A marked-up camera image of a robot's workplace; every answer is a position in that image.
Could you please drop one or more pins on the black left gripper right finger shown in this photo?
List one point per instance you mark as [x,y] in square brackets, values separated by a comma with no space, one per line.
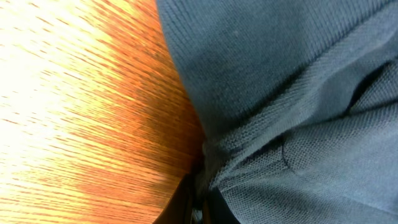
[216,210]

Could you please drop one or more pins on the blue polo shirt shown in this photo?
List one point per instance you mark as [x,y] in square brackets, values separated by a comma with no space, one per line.
[298,102]

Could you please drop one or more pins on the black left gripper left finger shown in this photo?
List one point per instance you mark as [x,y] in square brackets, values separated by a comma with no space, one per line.
[179,207]

